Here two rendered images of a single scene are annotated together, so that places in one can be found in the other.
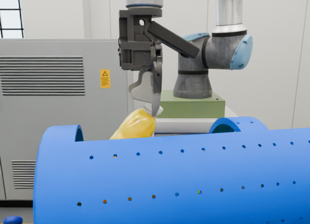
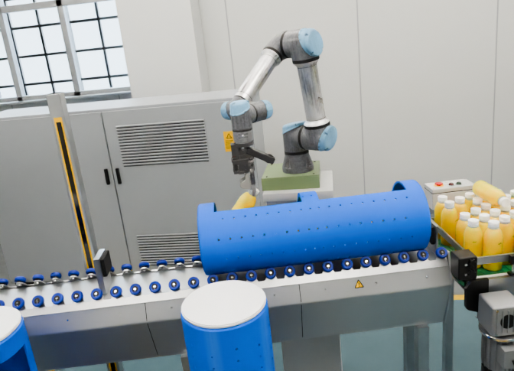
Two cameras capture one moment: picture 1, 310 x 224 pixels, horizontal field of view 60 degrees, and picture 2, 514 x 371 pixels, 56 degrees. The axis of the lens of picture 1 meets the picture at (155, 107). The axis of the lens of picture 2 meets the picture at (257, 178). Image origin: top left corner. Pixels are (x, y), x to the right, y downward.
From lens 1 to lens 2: 134 cm
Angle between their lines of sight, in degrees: 9
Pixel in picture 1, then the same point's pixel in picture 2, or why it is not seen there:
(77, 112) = (203, 180)
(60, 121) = (185, 190)
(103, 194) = (229, 235)
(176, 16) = not seen: hidden behind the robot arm
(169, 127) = (276, 197)
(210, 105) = (307, 179)
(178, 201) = (265, 238)
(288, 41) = (475, 58)
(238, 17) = (320, 115)
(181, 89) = (287, 167)
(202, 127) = not seen: hidden behind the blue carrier
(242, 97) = (416, 139)
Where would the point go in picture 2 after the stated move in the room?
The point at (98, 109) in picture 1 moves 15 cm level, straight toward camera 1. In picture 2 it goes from (224, 175) to (225, 181)
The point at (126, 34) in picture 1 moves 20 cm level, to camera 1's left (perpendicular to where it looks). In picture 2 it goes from (235, 154) to (184, 158)
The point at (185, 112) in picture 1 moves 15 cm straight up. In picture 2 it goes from (289, 185) to (286, 154)
